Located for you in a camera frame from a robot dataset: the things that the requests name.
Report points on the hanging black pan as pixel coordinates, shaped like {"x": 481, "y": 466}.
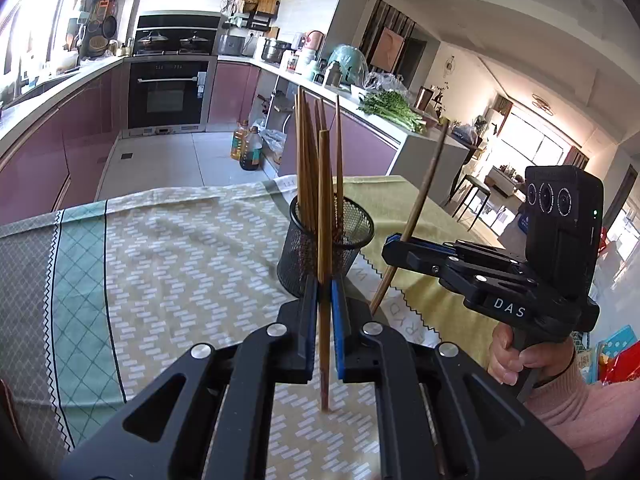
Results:
{"x": 107, "y": 22}

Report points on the yellow cooking oil bottle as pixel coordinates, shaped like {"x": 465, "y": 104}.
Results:
{"x": 238, "y": 145}

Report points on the living room window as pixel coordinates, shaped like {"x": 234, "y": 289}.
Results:
{"x": 540, "y": 140}

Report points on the black range hood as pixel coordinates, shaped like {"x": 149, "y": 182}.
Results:
{"x": 180, "y": 22}

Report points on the dark sauce bottle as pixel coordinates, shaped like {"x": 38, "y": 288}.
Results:
{"x": 251, "y": 152}

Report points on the kitchen window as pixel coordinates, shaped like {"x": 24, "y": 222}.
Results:
{"x": 30, "y": 10}

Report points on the teal bag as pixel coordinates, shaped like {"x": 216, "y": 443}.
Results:
{"x": 350, "y": 62}

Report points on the cooking pot with lid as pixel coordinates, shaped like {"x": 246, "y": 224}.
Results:
{"x": 150, "y": 42}
{"x": 192, "y": 42}

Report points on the crumpled clear plastic bag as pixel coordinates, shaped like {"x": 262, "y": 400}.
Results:
{"x": 387, "y": 82}

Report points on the black round stool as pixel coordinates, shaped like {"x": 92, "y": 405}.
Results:
{"x": 475, "y": 190}

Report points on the patterned green white tablecloth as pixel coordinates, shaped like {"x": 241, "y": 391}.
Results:
{"x": 175, "y": 260}

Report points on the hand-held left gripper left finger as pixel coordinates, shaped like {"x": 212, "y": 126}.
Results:
{"x": 312, "y": 320}

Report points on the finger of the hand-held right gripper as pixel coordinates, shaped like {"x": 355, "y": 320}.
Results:
{"x": 430, "y": 262}
{"x": 440, "y": 242}

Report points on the pink base cabinets with vegetables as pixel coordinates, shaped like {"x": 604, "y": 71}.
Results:
{"x": 235, "y": 95}

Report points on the person's right hand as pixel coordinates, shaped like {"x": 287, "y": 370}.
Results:
{"x": 520, "y": 364}

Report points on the pink base cabinets with sink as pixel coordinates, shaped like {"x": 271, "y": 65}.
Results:
{"x": 60, "y": 140}

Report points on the colourful printed box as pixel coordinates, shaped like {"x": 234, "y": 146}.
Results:
{"x": 617, "y": 357}

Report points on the copper cup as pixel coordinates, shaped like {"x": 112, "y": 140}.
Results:
{"x": 423, "y": 98}

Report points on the round ceiling lamp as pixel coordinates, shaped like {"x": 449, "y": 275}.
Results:
{"x": 541, "y": 101}

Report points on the white towel on oven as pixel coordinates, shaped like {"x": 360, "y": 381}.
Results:
{"x": 201, "y": 85}

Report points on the small silver appliance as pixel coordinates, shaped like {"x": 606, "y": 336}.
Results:
{"x": 231, "y": 46}

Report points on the steel stock pot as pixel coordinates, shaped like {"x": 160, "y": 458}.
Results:
{"x": 275, "y": 51}

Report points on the green leafy vegetables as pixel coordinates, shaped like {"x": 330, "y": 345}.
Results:
{"x": 390, "y": 107}

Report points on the person's right forearm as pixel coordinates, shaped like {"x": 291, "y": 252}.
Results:
{"x": 585, "y": 410}

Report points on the yellow cloth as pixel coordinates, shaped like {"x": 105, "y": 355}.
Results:
{"x": 452, "y": 227}

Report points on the wooden chopstick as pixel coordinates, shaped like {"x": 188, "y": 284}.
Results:
{"x": 425, "y": 185}
{"x": 316, "y": 120}
{"x": 306, "y": 170}
{"x": 324, "y": 117}
{"x": 339, "y": 170}
{"x": 299, "y": 160}
{"x": 324, "y": 210}

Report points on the red kettle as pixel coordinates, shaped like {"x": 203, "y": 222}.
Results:
{"x": 315, "y": 41}

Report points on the black built-in oven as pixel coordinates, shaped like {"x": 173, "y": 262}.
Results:
{"x": 165, "y": 105}

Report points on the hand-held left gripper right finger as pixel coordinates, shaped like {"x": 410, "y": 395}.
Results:
{"x": 340, "y": 330}

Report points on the black mesh utensil holder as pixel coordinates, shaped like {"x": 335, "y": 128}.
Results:
{"x": 300, "y": 265}

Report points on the wall fan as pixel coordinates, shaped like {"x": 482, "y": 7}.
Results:
{"x": 451, "y": 66}

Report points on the framed wall picture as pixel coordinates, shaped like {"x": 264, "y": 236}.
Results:
{"x": 389, "y": 49}

